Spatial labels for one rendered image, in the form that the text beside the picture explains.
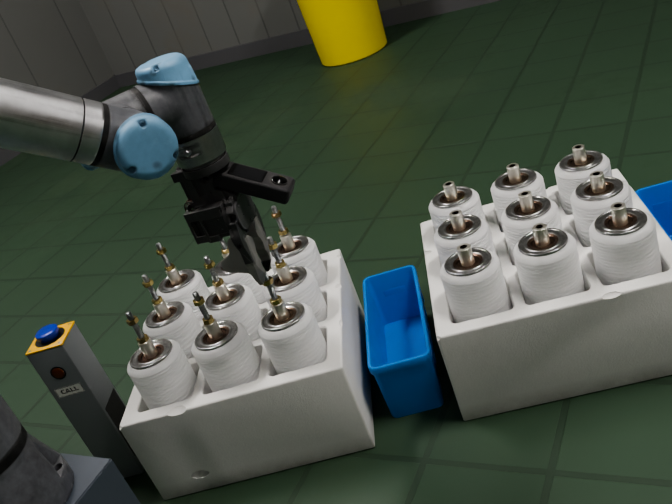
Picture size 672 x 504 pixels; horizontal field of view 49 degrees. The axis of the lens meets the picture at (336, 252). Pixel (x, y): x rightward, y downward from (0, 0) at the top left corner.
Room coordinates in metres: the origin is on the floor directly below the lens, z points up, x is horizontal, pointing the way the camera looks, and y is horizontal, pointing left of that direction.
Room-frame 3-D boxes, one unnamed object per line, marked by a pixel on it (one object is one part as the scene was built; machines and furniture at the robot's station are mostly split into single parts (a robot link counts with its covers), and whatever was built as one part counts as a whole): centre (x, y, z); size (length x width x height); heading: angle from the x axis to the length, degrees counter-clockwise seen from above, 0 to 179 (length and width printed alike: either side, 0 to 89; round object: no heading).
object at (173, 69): (1.05, 0.13, 0.64); 0.09 x 0.08 x 0.11; 112
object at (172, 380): (1.08, 0.35, 0.16); 0.10 x 0.10 x 0.18
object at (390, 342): (1.14, -0.06, 0.06); 0.30 x 0.11 x 0.12; 170
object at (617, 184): (1.06, -0.44, 0.25); 0.08 x 0.08 x 0.01
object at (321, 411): (1.18, 0.21, 0.09); 0.39 x 0.39 x 0.18; 80
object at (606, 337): (1.09, -0.33, 0.09); 0.39 x 0.39 x 0.18; 78
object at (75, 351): (1.15, 0.51, 0.16); 0.07 x 0.07 x 0.31; 80
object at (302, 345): (1.04, 0.12, 0.16); 0.10 x 0.10 x 0.18
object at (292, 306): (1.04, 0.12, 0.25); 0.08 x 0.08 x 0.01
